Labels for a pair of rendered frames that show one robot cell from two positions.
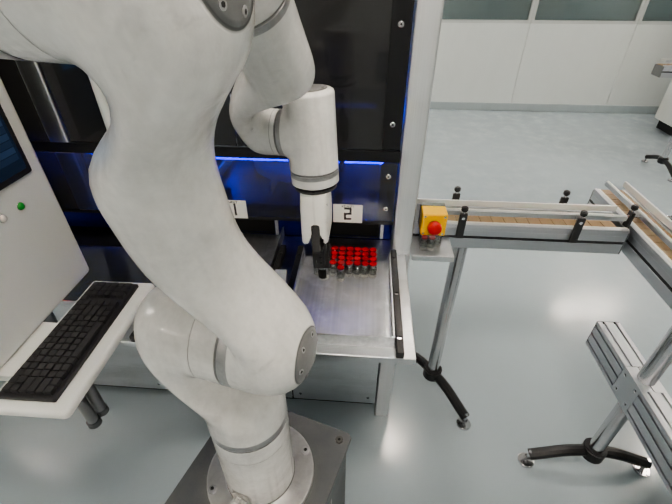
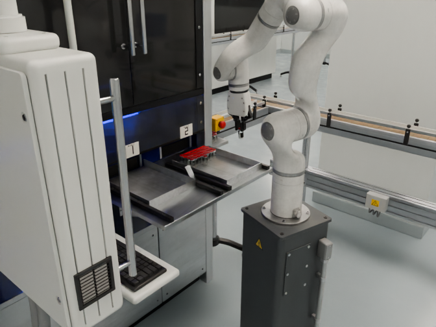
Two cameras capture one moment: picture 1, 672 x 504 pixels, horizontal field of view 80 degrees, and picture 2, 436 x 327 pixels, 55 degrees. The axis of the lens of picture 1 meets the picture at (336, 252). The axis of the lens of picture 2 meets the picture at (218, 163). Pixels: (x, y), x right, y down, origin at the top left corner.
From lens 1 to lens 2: 1.49 m
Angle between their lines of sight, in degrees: 48
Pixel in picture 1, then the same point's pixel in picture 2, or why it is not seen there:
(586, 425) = not seen: hidden behind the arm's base
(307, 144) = (246, 69)
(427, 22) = (207, 25)
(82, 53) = (336, 26)
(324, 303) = (215, 172)
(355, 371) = (194, 249)
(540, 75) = not seen: hidden behind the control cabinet
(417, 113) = (208, 67)
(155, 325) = (287, 121)
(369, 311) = (235, 165)
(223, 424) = (301, 159)
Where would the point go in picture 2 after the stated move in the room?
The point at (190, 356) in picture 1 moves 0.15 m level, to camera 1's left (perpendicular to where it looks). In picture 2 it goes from (300, 124) to (279, 136)
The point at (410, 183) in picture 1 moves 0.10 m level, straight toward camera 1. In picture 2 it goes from (209, 104) to (222, 108)
